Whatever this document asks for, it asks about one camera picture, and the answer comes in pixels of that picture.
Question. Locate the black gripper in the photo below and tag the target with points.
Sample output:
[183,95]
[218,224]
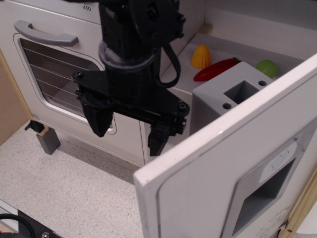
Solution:
[139,95]

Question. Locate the white fridge door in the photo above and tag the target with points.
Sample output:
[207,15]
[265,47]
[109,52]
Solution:
[240,175]

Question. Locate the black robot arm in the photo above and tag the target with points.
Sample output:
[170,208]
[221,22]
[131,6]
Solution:
[140,68]

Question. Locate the grey kitchen leg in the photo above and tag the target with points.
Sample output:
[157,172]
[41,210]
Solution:
[49,141]

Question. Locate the grey ice dispenser box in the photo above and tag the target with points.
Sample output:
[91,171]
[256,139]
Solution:
[224,92]

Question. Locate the black clamp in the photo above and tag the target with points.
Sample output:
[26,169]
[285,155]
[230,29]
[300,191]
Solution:
[35,126]

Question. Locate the red toy chili pepper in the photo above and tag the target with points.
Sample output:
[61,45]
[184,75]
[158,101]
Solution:
[215,69]

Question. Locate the yellow toy corn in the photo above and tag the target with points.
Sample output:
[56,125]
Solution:
[201,57]

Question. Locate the white toy oven door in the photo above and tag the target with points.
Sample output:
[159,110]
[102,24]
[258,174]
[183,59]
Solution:
[44,76]

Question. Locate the green toy ball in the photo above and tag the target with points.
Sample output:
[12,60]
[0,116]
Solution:
[267,67]

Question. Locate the grey oven door handle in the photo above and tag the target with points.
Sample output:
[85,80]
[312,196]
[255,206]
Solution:
[63,40]

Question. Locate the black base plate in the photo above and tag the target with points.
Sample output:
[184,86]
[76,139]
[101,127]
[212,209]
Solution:
[24,226]

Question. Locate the wooden side post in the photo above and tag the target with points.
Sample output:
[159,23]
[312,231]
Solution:
[303,206]

